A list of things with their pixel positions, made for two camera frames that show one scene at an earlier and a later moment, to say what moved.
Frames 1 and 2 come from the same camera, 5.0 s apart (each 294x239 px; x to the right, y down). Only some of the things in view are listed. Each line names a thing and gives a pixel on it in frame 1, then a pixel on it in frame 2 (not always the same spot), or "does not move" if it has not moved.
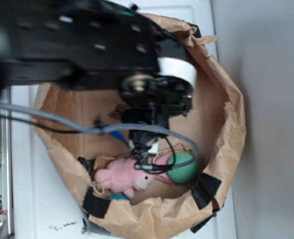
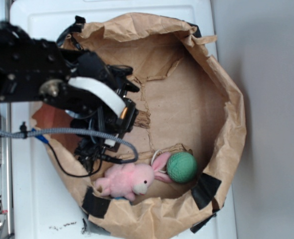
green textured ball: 183,174 does not move
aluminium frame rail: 0,189 does not move
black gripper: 151,99 to 90,151
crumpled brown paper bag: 213,129 does not move
